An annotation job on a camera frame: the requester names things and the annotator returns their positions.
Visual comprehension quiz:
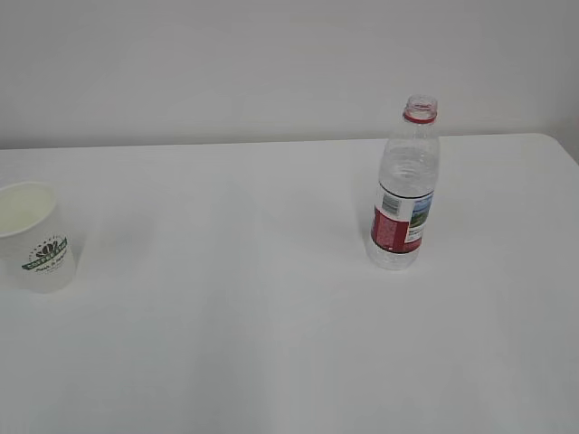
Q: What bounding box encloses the clear water bottle red label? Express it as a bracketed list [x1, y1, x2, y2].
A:
[365, 95, 441, 270]

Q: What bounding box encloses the white paper cup green logo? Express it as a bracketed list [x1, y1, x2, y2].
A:
[1, 182, 76, 293]

